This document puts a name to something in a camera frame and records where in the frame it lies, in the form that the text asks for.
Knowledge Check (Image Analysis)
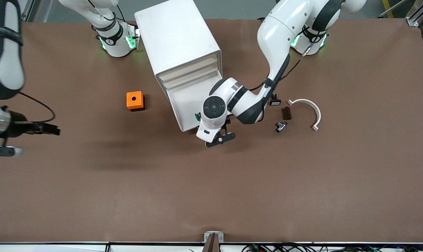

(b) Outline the black cable bundle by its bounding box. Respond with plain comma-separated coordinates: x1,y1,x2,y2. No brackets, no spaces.
241,243,423,252

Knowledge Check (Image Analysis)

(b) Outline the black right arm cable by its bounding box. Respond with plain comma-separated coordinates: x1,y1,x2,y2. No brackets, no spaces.
18,91,56,123

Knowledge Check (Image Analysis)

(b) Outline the aluminium frame profile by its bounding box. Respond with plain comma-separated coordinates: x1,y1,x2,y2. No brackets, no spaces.
379,0,423,27
21,0,35,22

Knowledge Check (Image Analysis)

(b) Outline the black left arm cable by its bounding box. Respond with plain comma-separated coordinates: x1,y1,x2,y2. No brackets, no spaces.
253,37,318,91

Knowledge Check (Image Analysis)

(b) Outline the orange box with hole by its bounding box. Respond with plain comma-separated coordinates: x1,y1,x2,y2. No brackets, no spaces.
126,91,146,112

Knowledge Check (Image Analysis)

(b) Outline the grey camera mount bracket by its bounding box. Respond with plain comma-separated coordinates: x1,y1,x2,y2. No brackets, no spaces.
202,231,224,252

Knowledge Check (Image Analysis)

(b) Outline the white curved plastic bracket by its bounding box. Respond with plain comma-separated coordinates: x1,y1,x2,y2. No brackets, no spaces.
287,99,322,132

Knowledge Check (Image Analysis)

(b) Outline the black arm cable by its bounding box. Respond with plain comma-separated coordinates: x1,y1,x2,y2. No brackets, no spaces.
18,91,56,123
253,37,318,91

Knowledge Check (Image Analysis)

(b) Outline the brown table cover sheet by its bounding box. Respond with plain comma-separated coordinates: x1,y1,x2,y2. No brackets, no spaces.
0,17,423,244

